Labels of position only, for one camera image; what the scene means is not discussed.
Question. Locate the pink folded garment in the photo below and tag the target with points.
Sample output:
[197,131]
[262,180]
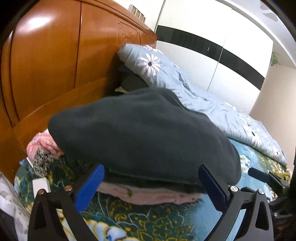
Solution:
[147,196]

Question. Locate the green floral bed blanket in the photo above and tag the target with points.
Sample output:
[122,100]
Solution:
[110,218]

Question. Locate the white charger block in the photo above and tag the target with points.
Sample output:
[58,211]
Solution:
[40,183]

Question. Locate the wooden headboard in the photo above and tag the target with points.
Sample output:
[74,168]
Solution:
[55,55]

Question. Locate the black and grey fleece jacket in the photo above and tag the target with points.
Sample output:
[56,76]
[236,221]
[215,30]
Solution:
[147,139]

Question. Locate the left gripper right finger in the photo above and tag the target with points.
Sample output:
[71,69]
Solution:
[230,200]

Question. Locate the olive green knit sweater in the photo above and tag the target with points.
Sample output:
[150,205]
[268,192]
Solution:
[287,175]

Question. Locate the pink white knit garment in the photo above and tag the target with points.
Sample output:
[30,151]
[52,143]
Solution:
[42,151]

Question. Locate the white black striped wardrobe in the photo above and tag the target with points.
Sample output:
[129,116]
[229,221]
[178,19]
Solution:
[218,48]

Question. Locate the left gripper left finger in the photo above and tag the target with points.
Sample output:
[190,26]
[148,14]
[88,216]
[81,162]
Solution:
[44,221]

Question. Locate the light blue floral quilt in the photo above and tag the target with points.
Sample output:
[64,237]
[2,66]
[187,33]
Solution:
[157,70]

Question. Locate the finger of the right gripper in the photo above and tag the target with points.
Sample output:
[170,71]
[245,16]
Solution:
[266,177]

